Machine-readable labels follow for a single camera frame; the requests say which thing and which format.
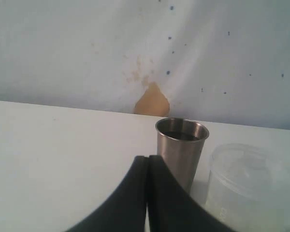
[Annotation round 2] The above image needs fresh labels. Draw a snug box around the translucent plastic container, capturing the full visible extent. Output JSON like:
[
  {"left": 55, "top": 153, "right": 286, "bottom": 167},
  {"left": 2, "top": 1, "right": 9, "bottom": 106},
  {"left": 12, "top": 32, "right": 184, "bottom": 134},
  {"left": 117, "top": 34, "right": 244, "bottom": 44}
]
[{"left": 204, "top": 144, "right": 290, "bottom": 232}]

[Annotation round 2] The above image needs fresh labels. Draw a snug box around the stainless steel cup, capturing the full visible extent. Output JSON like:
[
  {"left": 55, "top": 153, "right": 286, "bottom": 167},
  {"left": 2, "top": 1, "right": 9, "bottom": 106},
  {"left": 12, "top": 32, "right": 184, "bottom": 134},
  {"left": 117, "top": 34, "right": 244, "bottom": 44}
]
[{"left": 155, "top": 117, "right": 209, "bottom": 193}]

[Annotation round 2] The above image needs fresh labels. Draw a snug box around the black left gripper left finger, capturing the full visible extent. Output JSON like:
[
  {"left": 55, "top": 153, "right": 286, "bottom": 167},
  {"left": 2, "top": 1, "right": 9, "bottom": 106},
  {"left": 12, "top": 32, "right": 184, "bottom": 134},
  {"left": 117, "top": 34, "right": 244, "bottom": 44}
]
[{"left": 68, "top": 156, "right": 148, "bottom": 232}]

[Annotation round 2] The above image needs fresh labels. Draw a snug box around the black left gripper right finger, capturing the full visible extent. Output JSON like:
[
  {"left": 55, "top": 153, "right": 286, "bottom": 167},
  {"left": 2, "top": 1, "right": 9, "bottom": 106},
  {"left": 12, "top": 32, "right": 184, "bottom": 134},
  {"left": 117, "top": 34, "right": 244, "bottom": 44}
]
[{"left": 147, "top": 155, "right": 233, "bottom": 232}]

